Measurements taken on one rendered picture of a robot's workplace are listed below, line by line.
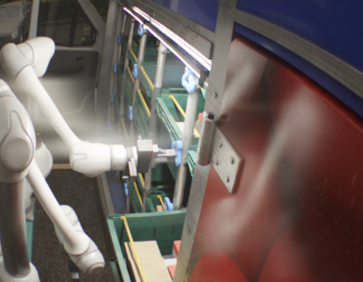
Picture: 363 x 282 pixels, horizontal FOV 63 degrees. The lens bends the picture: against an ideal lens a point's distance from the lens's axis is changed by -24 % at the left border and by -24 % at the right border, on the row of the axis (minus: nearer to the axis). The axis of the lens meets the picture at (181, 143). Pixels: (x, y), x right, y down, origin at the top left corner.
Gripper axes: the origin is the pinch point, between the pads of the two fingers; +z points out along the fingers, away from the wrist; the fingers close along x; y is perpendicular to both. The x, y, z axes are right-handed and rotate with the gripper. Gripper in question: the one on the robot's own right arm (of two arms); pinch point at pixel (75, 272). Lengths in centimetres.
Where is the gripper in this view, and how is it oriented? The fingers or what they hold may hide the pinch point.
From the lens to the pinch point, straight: 152.6
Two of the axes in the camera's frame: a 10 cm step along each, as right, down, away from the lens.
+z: -1.2, 8.7, 4.8
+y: -9.6, 0.1, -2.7
